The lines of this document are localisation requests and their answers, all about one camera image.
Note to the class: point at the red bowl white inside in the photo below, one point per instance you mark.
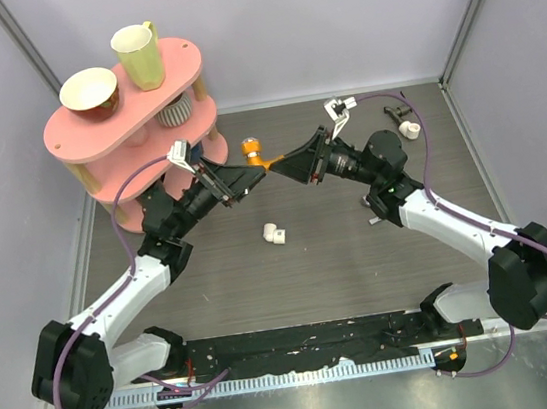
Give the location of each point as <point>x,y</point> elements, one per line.
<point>92,94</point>

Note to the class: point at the orange faucet with chrome knob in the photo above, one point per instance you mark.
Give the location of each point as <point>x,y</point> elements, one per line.
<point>251,149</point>

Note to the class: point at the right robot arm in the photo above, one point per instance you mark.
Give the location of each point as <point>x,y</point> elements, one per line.
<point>515,258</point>

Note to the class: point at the dark faucet with white elbow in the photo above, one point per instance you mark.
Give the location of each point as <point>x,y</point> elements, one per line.
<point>408,129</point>

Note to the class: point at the pink three-tier shelf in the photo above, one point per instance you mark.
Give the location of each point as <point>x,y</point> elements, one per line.
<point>95,152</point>

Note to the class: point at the dark blue mug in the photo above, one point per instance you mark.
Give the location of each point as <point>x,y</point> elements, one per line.
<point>196,152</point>

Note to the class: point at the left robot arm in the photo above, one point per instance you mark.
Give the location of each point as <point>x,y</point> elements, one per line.
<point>79,364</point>

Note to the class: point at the yellow-green mug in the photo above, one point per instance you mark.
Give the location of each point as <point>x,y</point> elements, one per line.
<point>137,49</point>

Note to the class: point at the pink cup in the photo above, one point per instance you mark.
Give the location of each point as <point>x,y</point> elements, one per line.
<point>138,138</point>

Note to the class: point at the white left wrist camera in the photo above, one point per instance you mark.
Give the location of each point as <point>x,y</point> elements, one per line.
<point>179,155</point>

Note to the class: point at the slotted cable duct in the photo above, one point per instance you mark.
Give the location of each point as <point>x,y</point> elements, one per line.
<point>149,395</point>

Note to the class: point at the white PVC elbow fitting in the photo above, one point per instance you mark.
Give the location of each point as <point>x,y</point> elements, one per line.
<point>273,234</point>

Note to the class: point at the striped grey bowl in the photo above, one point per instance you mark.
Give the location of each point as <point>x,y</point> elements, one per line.
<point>176,113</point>

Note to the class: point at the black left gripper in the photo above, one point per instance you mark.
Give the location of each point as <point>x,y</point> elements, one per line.
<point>228,183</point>

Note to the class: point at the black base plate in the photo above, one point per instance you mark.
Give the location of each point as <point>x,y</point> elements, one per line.
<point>309,347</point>

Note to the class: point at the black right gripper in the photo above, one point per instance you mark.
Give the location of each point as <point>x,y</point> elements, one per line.
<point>307,161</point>

